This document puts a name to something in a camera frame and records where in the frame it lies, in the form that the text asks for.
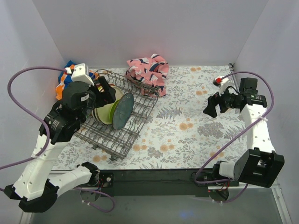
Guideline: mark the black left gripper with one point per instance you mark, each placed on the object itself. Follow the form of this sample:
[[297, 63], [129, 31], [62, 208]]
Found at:
[[102, 94]]

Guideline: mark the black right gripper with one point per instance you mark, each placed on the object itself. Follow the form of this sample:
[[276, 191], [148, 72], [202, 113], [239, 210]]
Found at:
[[219, 101]]

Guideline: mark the lime green plate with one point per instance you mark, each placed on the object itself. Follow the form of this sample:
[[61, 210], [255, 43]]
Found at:
[[112, 110]]

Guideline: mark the grey blue plate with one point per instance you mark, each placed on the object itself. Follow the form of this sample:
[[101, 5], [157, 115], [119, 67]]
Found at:
[[123, 111]]

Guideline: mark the cream and green plate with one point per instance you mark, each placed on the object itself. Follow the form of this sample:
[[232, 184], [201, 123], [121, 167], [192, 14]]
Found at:
[[103, 114]]

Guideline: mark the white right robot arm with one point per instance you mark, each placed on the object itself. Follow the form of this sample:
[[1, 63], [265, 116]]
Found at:
[[260, 164]]

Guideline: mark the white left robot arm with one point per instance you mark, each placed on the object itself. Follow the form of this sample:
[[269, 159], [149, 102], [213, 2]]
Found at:
[[35, 190]]

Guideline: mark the pink patterned cloth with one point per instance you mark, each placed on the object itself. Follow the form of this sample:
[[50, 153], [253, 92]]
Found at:
[[152, 71]]

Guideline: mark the orange and blue cloth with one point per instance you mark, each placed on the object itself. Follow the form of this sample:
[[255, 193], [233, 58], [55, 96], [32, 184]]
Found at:
[[64, 80]]

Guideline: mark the floral tablecloth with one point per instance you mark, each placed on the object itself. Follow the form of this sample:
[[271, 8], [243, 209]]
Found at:
[[176, 134]]

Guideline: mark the black base bar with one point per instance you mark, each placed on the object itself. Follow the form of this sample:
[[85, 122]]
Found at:
[[152, 182]]

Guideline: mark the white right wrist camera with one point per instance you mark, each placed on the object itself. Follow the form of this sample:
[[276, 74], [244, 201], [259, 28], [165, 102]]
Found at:
[[221, 83]]

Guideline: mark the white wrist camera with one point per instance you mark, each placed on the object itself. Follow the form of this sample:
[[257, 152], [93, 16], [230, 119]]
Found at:
[[221, 83], [80, 73]]

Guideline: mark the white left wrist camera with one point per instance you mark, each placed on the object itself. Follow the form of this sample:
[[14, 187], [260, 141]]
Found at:
[[80, 73]]

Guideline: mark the grey wire dish rack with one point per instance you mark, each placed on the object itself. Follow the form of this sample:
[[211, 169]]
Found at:
[[104, 136]]

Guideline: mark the aluminium rail frame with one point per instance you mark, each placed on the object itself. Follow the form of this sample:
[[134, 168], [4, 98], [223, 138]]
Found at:
[[247, 205]]

